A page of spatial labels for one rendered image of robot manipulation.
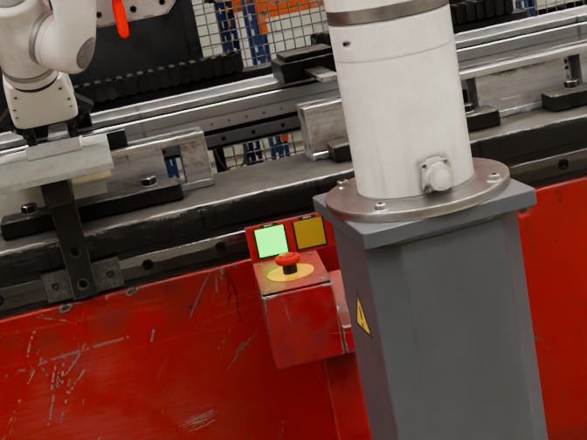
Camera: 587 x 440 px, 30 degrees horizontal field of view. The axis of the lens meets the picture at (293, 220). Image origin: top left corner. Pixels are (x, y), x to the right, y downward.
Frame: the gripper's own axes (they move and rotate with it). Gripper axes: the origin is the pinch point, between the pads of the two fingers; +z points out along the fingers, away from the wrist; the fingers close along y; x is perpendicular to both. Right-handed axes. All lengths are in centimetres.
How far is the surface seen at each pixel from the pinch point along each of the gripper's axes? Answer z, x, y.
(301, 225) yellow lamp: 5.7, 24.0, -34.6
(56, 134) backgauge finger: 10.4, -9.2, 0.0
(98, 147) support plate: -1.7, 5.7, -6.7
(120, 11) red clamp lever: -12.9, -11.3, -14.9
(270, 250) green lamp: 8.1, 25.5, -29.0
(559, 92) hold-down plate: 10, 7, -87
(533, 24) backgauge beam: 24, -22, -97
